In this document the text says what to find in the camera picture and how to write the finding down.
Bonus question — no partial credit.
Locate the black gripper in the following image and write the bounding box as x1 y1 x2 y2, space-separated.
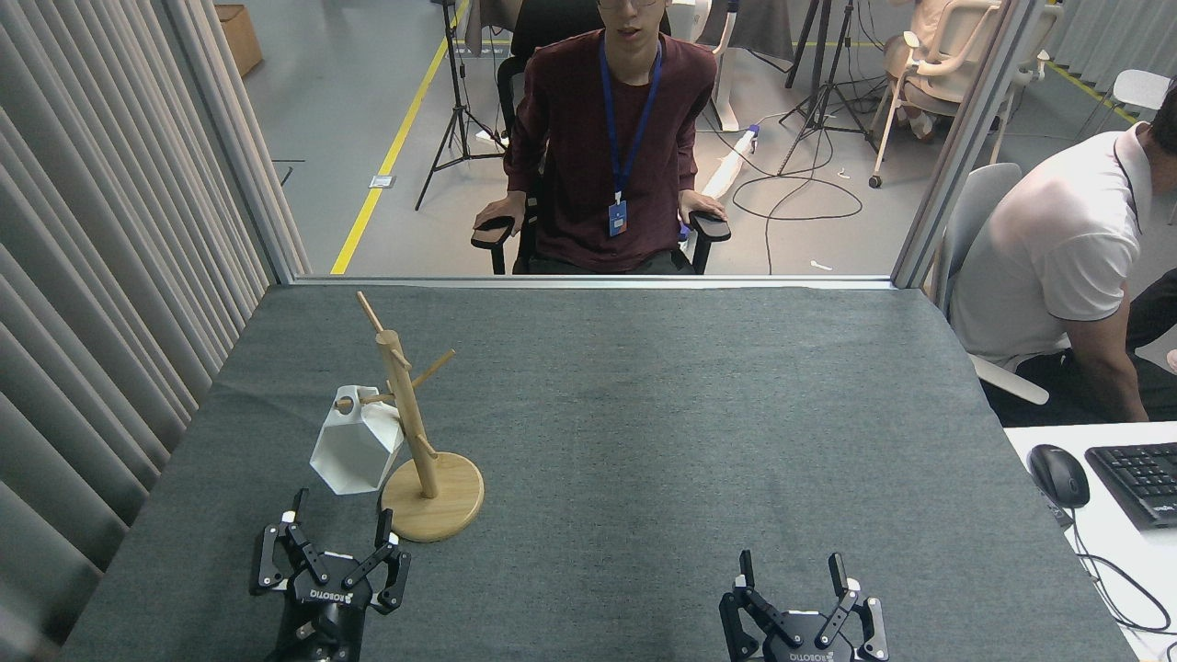
719 550 891 662
249 488 412 635

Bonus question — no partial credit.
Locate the white hexagonal cup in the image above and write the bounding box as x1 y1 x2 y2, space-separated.
310 385 406 496

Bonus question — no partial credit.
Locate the wooden cup rack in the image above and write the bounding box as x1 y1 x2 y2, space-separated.
336 291 486 542

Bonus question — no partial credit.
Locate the person's right hand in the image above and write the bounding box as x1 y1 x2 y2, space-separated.
474 190 528 236

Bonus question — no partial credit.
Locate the person's left hand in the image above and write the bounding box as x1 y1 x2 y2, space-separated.
678 189 728 224

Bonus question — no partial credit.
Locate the dark grey table cloth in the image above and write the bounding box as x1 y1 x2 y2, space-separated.
60 283 1141 662

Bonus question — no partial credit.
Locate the black computer mouse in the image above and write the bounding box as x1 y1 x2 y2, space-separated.
1029 445 1091 509

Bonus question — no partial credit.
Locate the white desk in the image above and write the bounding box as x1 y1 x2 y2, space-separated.
1004 423 1177 662

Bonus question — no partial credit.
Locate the black keyboard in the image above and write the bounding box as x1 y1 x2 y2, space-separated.
1086 444 1177 531

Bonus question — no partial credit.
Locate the grey pleated curtain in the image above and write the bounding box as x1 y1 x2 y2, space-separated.
0 0 312 662

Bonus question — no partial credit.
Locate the grey shell chair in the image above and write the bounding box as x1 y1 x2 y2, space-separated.
933 163 1051 406

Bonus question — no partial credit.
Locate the person in white shirt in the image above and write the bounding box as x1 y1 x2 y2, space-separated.
950 81 1177 424

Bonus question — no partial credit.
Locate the white long floor device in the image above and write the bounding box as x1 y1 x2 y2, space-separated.
699 124 762 200

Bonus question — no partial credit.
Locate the slim black tripod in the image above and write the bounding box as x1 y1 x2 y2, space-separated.
416 0 507 211

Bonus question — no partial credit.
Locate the person in dark red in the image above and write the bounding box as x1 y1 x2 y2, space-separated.
474 0 729 275

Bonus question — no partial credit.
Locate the cardboard box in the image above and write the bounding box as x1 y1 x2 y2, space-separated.
216 5 265 77

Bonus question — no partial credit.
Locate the black office chair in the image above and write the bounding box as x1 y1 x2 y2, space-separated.
471 0 733 275

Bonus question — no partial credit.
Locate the white stand on wheels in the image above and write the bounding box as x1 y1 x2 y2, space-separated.
669 0 742 133

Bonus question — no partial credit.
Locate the white office chair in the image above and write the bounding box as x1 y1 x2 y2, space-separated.
869 0 1054 189

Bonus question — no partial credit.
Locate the white plastic chair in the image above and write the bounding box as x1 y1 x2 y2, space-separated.
1071 69 1176 139

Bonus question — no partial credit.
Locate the pale pleated curtain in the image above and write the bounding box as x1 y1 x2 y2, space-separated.
1048 0 1177 102

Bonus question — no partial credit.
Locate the black mouse cable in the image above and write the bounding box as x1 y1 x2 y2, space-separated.
1057 508 1177 637

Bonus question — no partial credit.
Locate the silver table rail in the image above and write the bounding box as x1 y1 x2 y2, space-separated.
276 274 897 291

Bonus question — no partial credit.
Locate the black floor cable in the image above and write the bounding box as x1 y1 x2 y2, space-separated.
722 110 865 275

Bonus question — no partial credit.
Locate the silver frame post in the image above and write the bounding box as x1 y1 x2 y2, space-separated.
161 0 312 282
892 0 1046 289

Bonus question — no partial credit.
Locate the blue lanyard with badge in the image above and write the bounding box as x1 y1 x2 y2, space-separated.
600 32 663 238

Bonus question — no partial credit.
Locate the black tripod with cables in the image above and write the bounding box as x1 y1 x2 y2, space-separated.
777 0 884 177

